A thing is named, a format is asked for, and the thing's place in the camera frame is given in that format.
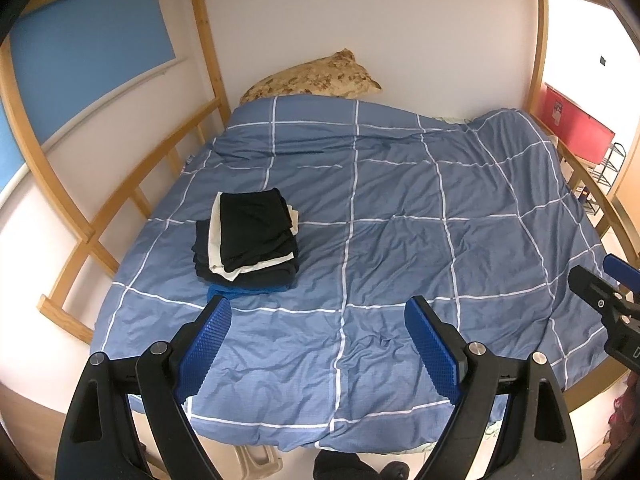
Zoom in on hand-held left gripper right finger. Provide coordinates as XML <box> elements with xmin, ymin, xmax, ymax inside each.
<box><xmin>404</xmin><ymin>296</ymin><xmax>583</xmax><ymax>480</ymax></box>

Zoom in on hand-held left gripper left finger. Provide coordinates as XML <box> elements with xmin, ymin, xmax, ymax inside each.
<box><xmin>55</xmin><ymin>295</ymin><xmax>233</xmax><ymax>480</ymax></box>

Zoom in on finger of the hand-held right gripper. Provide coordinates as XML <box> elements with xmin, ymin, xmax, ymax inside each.
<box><xmin>602</xmin><ymin>253</ymin><xmax>640</xmax><ymax>295</ymax></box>
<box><xmin>568</xmin><ymin>265</ymin><xmax>628</xmax><ymax>317</ymax></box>

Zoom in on blue folded garment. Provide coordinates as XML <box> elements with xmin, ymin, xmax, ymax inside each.
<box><xmin>206</xmin><ymin>282</ymin><xmax>291</xmax><ymax>303</ymax></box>

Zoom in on pink patterned cloth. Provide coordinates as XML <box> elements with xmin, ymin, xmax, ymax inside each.
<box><xmin>602</xmin><ymin>379</ymin><xmax>635</xmax><ymax>462</ymax></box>

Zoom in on metal shoe rack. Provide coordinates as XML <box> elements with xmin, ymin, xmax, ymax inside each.
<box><xmin>575</xmin><ymin>142</ymin><xmax>627</xmax><ymax>217</ymax></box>

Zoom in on cream folded garment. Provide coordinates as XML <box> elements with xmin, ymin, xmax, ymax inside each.
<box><xmin>207</xmin><ymin>191</ymin><xmax>301</xmax><ymax>282</ymax></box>

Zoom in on beige plastic object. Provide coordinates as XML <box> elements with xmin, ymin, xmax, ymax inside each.
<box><xmin>235</xmin><ymin>446</ymin><xmax>279</xmax><ymax>480</ymax></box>

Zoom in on dark cloth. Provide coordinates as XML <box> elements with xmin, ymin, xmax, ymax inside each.
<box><xmin>312</xmin><ymin>450</ymin><xmax>412</xmax><ymax>480</ymax></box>

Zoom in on blue checked duvet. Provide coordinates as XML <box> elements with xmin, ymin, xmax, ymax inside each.
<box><xmin>90</xmin><ymin>95</ymin><xmax>629</xmax><ymax>454</ymax></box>

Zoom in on red box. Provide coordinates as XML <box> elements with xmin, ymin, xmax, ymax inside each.
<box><xmin>532</xmin><ymin>82</ymin><xmax>616</xmax><ymax>164</ymax></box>

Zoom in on brown patterned pillow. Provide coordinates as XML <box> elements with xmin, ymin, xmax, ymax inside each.
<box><xmin>239</xmin><ymin>48</ymin><xmax>384</xmax><ymax>107</ymax></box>

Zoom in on blue window blind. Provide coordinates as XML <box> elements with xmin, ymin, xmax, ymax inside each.
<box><xmin>0</xmin><ymin>0</ymin><xmax>177</xmax><ymax>197</ymax></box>

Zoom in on wooden bed frame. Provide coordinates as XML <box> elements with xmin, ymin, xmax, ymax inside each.
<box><xmin>0</xmin><ymin>0</ymin><xmax>640</xmax><ymax>413</ymax></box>

